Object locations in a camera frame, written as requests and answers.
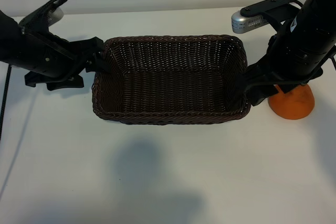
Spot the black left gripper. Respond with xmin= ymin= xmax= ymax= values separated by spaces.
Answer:
xmin=24 ymin=37 xmax=112 ymax=92

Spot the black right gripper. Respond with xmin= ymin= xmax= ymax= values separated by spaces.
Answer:
xmin=244 ymin=55 xmax=324 ymax=106

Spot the orange fruit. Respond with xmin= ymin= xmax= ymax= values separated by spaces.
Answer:
xmin=268 ymin=84 xmax=315 ymax=121

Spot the dark brown woven basket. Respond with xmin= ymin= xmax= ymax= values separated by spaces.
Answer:
xmin=91 ymin=34 xmax=252 ymax=126

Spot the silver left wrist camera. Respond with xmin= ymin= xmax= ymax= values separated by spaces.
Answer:
xmin=46 ymin=7 xmax=65 ymax=27

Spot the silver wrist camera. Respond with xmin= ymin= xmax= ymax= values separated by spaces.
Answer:
xmin=230 ymin=11 xmax=271 ymax=35
xmin=46 ymin=7 xmax=65 ymax=27

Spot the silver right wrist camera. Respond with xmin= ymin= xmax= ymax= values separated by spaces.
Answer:
xmin=230 ymin=11 xmax=271 ymax=35

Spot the black left camera mount bracket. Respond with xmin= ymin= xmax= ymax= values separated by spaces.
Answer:
xmin=18 ymin=0 xmax=70 ymax=36

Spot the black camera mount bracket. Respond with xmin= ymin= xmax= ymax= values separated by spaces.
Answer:
xmin=18 ymin=0 xmax=70 ymax=36
xmin=240 ymin=0 xmax=303 ymax=36

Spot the black right camera mount bracket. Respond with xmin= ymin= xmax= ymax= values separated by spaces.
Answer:
xmin=240 ymin=0 xmax=303 ymax=36

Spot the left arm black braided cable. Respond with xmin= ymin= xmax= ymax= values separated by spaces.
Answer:
xmin=0 ymin=65 xmax=13 ymax=141

